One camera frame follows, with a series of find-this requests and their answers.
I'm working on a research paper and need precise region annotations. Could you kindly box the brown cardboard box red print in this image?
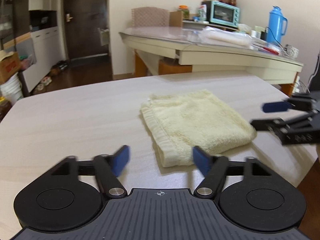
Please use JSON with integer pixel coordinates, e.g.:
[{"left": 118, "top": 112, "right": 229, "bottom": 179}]
[{"left": 0, "top": 51, "right": 22, "bottom": 84}]

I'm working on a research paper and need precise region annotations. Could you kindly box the white wall-hung pouch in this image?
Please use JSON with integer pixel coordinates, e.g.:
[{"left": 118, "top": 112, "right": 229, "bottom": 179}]
[{"left": 98, "top": 27, "right": 110, "bottom": 46}]

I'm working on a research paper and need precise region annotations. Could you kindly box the grey hanging tote bag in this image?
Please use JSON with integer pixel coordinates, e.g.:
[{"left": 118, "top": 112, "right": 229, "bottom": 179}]
[{"left": 0, "top": 0, "right": 14, "bottom": 39}]

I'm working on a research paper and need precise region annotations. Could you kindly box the cream dining table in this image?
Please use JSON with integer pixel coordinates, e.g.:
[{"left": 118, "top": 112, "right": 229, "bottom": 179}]
[{"left": 119, "top": 25, "right": 304, "bottom": 95}]

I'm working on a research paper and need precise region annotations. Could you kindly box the cluster of cooking oil bottles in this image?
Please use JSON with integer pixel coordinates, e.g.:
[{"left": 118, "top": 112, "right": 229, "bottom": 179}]
[{"left": 0, "top": 96, "right": 12, "bottom": 120}]

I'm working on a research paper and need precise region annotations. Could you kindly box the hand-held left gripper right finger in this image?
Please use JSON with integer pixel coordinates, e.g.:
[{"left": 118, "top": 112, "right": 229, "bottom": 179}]
[{"left": 192, "top": 146, "right": 273, "bottom": 199}]

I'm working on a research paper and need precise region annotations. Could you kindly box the white plastic bucket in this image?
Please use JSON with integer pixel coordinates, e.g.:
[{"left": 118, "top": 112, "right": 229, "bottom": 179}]
[{"left": 0, "top": 72, "right": 24, "bottom": 105}]

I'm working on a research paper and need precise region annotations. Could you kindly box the white patterned mug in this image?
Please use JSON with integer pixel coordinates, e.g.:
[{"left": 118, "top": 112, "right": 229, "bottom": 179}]
[{"left": 285, "top": 44, "right": 299, "bottom": 57}]

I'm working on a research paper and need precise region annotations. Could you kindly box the wooden shelf riser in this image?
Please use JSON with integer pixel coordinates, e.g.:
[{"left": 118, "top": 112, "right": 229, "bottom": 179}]
[{"left": 182, "top": 19, "right": 238, "bottom": 32}]

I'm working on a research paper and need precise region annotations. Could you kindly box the teal toaster oven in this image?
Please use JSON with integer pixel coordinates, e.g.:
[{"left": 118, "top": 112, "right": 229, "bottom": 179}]
[{"left": 209, "top": 0, "right": 240, "bottom": 28}]

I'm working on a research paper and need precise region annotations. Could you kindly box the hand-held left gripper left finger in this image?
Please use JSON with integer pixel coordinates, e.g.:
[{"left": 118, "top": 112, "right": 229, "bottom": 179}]
[{"left": 50, "top": 144, "right": 131, "bottom": 199}]

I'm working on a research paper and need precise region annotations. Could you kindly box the plain brown cardboard box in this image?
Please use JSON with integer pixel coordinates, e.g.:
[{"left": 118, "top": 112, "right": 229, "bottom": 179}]
[{"left": 169, "top": 11, "right": 183, "bottom": 27}]

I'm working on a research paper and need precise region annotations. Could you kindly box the white red carton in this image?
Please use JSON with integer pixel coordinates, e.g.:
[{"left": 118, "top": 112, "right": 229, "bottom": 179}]
[{"left": 197, "top": 4, "right": 207, "bottom": 21}]

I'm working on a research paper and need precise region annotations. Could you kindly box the green jar orange lid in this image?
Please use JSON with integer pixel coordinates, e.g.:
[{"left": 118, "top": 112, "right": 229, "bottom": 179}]
[{"left": 178, "top": 4, "right": 190, "bottom": 19}]

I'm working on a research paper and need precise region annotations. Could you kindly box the straw hat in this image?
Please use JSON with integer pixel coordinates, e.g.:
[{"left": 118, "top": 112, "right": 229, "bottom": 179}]
[{"left": 0, "top": 50, "right": 14, "bottom": 61}]

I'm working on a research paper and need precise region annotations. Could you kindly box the clear plastic bag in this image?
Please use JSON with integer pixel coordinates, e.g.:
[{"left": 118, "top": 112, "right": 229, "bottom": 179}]
[{"left": 200, "top": 26, "right": 253, "bottom": 47}]

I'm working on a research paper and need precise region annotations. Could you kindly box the patterned chair back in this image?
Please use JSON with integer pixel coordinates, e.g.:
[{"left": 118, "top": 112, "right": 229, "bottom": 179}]
[{"left": 131, "top": 7, "right": 170, "bottom": 27}]

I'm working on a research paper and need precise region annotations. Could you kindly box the blue thermos flask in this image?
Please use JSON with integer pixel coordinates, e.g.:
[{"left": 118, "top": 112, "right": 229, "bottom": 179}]
[{"left": 265, "top": 6, "right": 288, "bottom": 45}]

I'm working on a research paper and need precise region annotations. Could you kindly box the dark wooden door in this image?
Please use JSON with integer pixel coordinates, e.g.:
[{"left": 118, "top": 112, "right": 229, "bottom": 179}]
[{"left": 62, "top": 0, "right": 112, "bottom": 60}]

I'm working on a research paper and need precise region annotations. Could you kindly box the cream yellow towel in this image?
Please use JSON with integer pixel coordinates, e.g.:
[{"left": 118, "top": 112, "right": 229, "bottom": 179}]
[{"left": 140, "top": 89, "right": 257, "bottom": 168}]

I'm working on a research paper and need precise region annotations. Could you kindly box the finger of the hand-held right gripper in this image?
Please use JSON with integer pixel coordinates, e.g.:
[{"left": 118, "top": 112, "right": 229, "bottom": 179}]
[
  {"left": 262, "top": 92, "right": 320, "bottom": 113},
  {"left": 250, "top": 111, "right": 320, "bottom": 146}
]

